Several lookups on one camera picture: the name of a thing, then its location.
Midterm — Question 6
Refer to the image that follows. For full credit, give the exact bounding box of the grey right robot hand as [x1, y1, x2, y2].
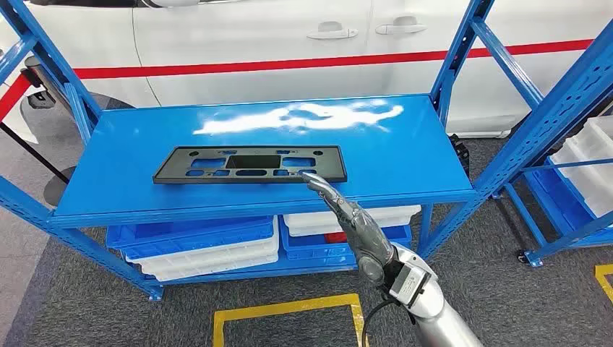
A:
[300, 171, 399, 287]

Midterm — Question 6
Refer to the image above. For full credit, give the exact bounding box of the black plastic panel part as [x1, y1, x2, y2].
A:
[153, 145, 348, 185]

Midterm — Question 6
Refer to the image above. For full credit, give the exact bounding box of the blue metal shelf rack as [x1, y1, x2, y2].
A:
[493, 158, 613, 269]
[0, 0, 613, 303]

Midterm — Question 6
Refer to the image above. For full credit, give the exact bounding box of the black ribbed block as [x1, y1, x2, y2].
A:
[449, 134, 471, 177]

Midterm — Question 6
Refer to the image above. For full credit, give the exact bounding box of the long red barrier belt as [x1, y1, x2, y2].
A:
[72, 39, 595, 80]

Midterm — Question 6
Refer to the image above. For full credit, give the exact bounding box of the white car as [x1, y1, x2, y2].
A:
[0, 0, 613, 145]

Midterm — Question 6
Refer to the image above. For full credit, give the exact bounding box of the black stanchion pole with base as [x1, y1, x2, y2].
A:
[0, 121, 79, 207]

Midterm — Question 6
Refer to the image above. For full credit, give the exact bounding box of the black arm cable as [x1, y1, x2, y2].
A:
[361, 296, 418, 347]

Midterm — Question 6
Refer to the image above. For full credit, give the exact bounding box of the white car door handle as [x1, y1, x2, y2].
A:
[374, 15, 428, 36]
[306, 21, 359, 40]

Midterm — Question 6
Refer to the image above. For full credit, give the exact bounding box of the grey stanchion post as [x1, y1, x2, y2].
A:
[20, 55, 73, 116]

